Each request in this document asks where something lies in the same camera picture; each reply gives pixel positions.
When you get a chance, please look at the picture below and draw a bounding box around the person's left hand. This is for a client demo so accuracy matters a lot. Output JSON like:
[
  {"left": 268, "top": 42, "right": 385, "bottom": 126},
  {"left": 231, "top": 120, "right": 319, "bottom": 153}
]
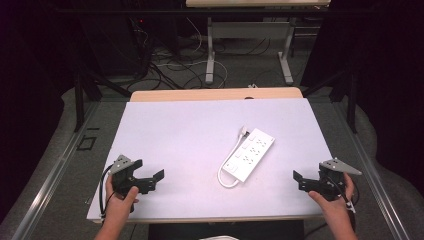
[{"left": 104, "top": 174, "right": 140, "bottom": 225}]

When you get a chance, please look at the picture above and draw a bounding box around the black horizontal bar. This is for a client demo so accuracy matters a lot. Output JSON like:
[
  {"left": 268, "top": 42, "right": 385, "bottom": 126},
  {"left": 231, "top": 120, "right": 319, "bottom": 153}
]
[{"left": 54, "top": 7, "right": 371, "bottom": 17}]

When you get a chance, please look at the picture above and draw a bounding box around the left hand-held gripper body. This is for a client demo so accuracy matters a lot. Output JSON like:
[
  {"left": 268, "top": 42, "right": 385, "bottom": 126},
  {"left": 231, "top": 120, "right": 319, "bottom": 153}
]
[{"left": 108, "top": 154, "right": 158, "bottom": 198}]

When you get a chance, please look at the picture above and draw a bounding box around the person's right hand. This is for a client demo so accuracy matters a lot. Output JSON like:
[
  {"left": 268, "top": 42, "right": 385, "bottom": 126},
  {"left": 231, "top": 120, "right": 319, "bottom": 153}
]
[{"left": 307, "top": 173, "right": 356, "bottom": 224}]

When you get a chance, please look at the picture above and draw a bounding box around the tangle of black floor cables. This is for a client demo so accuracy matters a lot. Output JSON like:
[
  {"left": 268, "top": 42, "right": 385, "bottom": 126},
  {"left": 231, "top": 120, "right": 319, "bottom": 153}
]
[{"left": 128, "top": 18, "right": 273, "bottom": 91}]

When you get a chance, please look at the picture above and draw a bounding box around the white power strip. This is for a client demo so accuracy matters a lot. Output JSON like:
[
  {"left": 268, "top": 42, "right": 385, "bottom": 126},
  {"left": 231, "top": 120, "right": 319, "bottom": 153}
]
[{"left": 222, "top": 127, "right": 276, "bottom": 184}]

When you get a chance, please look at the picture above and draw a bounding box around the white-framed desk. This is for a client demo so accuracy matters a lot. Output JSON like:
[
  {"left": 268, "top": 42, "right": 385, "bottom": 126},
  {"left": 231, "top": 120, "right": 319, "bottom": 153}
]
[{"left": 185, "top": 0, "right": 332, "bottom": 86}]

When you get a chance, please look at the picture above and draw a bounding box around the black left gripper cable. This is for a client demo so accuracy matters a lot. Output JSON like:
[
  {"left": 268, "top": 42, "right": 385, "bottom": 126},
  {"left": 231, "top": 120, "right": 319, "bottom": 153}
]
[{"left": 98, "top": 164, "right": 116, "bottom": 219}]

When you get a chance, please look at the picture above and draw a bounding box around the white table mat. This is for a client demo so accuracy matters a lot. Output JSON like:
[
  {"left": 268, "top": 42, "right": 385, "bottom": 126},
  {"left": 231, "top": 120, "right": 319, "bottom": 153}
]
[{"left": 86, "top": 97, "right": 335, "bottom": 224}]

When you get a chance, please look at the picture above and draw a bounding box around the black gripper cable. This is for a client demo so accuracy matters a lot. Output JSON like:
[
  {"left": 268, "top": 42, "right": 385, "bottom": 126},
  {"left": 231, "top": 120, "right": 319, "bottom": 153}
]
[
  {"left": 328, "top": 178, "right": 360, "bottom": 215},
  {"left": 98, "top": 164, "right": 116, "bottom": 219}
]

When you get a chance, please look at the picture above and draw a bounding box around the black metal stand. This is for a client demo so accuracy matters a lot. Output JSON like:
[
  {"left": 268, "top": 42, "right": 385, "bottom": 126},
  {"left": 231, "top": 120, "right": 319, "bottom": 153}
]
[
  {"left": 300, "top": 68, "right": 358, "bottom": 135},
  {"left": 73, "top": 64, "right": 133, "bottom": 133}
]

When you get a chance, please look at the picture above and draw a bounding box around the black computer tower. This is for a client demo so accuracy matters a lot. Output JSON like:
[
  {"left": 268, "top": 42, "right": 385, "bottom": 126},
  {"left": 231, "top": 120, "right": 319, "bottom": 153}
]
[{"left": 79, "top": 14, "right": 153, "bottom": 78}]

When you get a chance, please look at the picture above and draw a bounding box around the wooden table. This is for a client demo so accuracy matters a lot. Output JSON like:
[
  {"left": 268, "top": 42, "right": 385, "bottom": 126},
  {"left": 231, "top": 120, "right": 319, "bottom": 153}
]
[{"left": 92, "top": 86, "right": 326, "bottom": 225}]

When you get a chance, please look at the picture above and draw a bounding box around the white power strip cable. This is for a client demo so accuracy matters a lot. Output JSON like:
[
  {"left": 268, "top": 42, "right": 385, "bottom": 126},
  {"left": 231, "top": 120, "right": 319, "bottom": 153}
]
[{"left": 217, "top": 125, "right": 250, "bottom": 189}]

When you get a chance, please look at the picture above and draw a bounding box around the aluminium rail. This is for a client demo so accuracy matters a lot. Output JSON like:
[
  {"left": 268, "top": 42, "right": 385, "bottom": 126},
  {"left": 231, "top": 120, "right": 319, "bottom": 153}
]
[
  {"left": 332, "top": 99, "right": 412, "bottom": 240},
  {"left": 10, "top": 100, "right": 102, "bottom": 240}
]

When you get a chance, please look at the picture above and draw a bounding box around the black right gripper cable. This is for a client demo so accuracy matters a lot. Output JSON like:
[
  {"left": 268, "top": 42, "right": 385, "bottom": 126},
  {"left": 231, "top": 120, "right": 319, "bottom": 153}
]
[{"left": 328, "top": 178, "right": 360, "bottom": 215}]

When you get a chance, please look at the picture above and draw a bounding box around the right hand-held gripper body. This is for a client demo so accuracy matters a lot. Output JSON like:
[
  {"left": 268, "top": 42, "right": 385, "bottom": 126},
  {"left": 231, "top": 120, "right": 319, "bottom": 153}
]
[{"left": 298, "top": 158, "right": 363, "bottom": 202}]

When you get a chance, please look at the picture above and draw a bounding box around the white floor cable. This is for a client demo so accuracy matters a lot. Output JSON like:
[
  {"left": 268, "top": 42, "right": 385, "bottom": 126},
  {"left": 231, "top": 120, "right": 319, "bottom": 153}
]
[{"left": 156, "top": 16, "right": 230, "bottom": 89}]

